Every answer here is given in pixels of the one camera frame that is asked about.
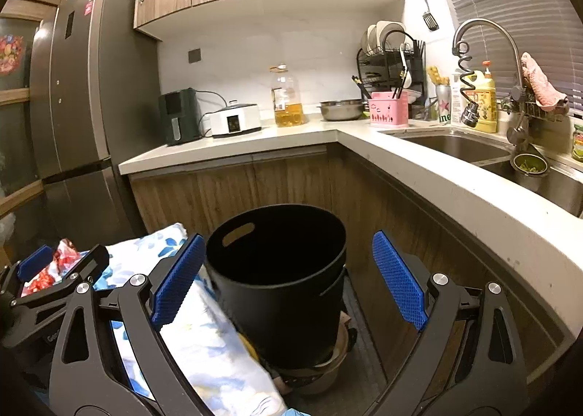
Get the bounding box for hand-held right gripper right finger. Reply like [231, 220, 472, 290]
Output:
[364, 230, 529, 416]

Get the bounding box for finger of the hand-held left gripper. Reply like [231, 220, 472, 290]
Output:
[0, 244, 55, 303]
[11, 245, 111, 321]

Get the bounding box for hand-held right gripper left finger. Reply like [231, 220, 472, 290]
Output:
[48, 233, 215, 416]

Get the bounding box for red and white snack wrapper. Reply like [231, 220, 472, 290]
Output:
[20, 238, 89, 298]

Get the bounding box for black plastic bin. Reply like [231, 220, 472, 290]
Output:
[204, 204, 348, 369]

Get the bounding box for blue floral cloth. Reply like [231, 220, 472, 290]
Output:
[27, 222, 292, 416]

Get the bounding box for white bowl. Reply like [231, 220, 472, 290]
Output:
[273, 343, 360, 396]

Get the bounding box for wooden glass door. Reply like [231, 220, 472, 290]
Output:
[0, 0, 69, 262]

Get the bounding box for stainless steel sink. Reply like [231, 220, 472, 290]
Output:
[387, 127, 583, 219]

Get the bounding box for grey refrigerator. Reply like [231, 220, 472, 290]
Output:
[28, 0, 160, 246]

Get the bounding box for dark green air fryer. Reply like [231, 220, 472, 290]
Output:
[158, 88, 203, 146]

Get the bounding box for pink utensil holder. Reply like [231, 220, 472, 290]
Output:
[369, 91, 410, 127]

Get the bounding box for white electric cooker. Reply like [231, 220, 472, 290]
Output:
[203, 100, 263, 139]

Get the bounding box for steel sink strainer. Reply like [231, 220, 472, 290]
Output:
[512, 153, 549, 177]

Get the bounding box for stainless steel bowl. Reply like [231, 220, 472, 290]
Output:
[319, 98, 365, 122]

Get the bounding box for red white can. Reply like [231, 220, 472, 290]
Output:
[435, 85, 453, 124]

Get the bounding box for yellow dish soap bottle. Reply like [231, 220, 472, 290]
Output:
[465, 61, 498, 133]

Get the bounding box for clear cooking oil bottle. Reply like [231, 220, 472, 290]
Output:
[269, 64, 306, 127]

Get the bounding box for white ladle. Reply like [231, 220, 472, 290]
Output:
[399, 43, 413, 86]

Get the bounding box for colourful flower sticker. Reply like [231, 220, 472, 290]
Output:
[0, 34, 26, 75]

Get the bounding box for black dish rack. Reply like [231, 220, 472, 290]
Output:
[356, 31, 429, 118]

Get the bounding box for white plate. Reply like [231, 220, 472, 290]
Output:
[374, 21, 407, 49]
[361, 24, 379, 55]

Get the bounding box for pink dishcloth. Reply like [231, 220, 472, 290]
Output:
[520, 52, 570, 107]

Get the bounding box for hanging slotted spatula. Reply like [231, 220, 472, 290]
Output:
[414, 0, 440, 32]

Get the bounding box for steel kitchen faucet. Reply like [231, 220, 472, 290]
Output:
[452, 18, 531, 146]

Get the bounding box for grey window blinds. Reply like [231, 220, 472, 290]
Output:
[428, 0, 583, 116]

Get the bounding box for wire sink caddy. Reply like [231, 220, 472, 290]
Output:
[501, 97, 570, 125]

